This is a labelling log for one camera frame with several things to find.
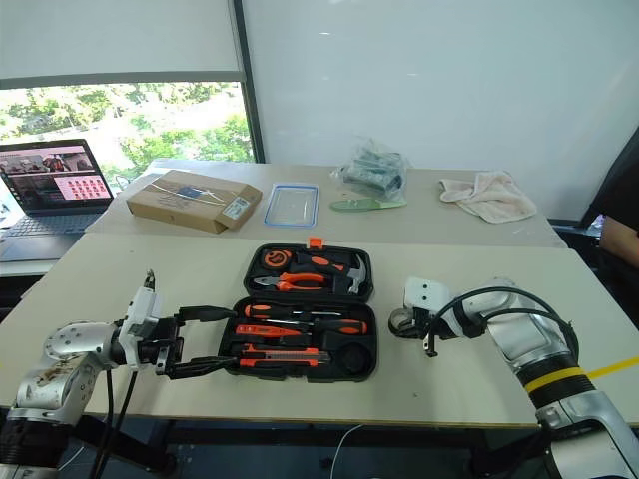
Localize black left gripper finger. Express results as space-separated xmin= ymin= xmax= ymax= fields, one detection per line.
xmin=167 ymin=354 xmax=241 ymax=380
xmin=177 ymin=305 xmax=236 ymax=325

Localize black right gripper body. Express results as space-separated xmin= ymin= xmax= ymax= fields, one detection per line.
xmin=401 ymin=308 xmax=440 ymax=358

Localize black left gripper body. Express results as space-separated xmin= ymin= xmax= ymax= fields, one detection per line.
xmin=138 ymin=314 xmax=185 ymax=376

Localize black tape roll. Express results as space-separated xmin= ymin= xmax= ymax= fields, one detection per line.
xmin=388 ymin=307 xmax=425 ymax=342

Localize black orange screwdriver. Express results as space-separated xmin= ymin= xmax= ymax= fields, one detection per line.
xmin=244 ymin=302 xmax=346 ymax=321
xmin=264 ymin=317 xmax=368 ymax=337

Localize orange test pen screwdriver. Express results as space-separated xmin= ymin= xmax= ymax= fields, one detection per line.
xmin=234 ymin=323 xmax=302 ymax=338

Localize orange black utility knife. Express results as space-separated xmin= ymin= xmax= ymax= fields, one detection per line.
xmin=238 ymin=348 xmax=332 ymax=368

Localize black tool case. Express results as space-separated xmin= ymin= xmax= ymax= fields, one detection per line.
xmin=218 ymin=237 xmax=379 ymax=384

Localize claw hammer with black grip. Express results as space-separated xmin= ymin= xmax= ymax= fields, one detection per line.
xmin=295 ymin=251 xmax=369 ymax=295

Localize orange black tape measure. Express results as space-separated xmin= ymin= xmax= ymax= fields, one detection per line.
xmin=262 ymin=247 xmax=294 ymax=270

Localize brown cardboard box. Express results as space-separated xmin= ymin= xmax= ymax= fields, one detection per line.
xmin=125 ymin=169 xmax=264 ymax=235

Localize green flat insole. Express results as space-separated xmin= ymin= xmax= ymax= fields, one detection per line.
xmin=328 ymin=197 xmax=407 ymax=214

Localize clear container with blue rim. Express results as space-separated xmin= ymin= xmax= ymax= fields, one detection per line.
xmin=264 ymin=182 xmax=320 ymax=230

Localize pale pink towel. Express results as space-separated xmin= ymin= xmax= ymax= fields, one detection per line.
xmin=438 ymin=171 xmax=538 ymax=225

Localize clear plastic bag with parts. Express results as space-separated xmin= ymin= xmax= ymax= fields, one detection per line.
xmin=330 ymin=142 xmax=408 ymax=199

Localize dark open laptop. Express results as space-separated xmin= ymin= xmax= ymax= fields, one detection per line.
xmin=0 ymin=138 xmax=117 ymax=264

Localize person in black shirt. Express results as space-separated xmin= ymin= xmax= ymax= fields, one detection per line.
xmin=596 ymin=162 xmax=639 ymax=268

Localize white roller blind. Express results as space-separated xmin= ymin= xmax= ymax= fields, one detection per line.
xmin=0 ymin=0 xmax=246 ymax=85

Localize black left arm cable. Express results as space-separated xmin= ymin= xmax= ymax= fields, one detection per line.
xmin=92 ymin=366 xmax=140 ymax=479

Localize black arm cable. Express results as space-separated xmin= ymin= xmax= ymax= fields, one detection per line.
xmin=432 ymin=285 xmax=580 ymax=350
xmin=92 ymin=366 xmax=140 ymax=479

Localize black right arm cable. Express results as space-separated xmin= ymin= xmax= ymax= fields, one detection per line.
xmin=432 ymin=285 xmax=580 ymax=350

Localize black table frame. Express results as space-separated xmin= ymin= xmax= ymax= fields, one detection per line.
xmin=74 ymin=418 xmax=543 ymax=479

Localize orange handled pliers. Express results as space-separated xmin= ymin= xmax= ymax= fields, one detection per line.
xmin=253 ymin=271 xmax=326 ymax=292

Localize white thin cable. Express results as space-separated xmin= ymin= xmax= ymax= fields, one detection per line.
xmin=331 ymin=422 xmax=369 ymax=479

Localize black window post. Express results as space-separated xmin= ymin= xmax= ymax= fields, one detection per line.
xmin=231 ymin=0 xmax=267 ymax=164

